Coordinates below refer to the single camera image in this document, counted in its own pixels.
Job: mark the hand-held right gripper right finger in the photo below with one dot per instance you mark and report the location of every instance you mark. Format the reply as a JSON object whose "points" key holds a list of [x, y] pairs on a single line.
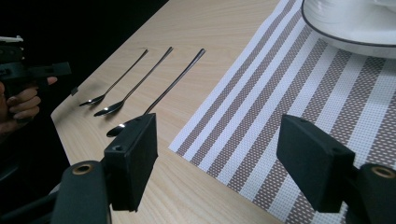
{"points": [[314, 161]]}

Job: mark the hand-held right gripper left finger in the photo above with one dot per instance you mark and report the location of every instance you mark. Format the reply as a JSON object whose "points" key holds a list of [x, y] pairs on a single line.
{"points": [[132, 161]]}

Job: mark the long black metal spoon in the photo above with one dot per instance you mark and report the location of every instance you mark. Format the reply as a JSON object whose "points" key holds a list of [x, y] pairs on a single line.
{"points": [[162, 93]]}

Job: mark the striped woven placemat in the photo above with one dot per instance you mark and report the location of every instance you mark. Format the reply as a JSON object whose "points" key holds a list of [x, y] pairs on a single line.
{"points": [[289, 133]]}

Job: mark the medium black metal spoon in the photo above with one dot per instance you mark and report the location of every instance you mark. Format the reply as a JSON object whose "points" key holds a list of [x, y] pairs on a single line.
{"points": [[130, 90]]}

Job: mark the white plate with dark rim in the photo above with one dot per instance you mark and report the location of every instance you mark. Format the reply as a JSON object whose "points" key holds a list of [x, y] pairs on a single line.
{"points": [[351, 23]]}

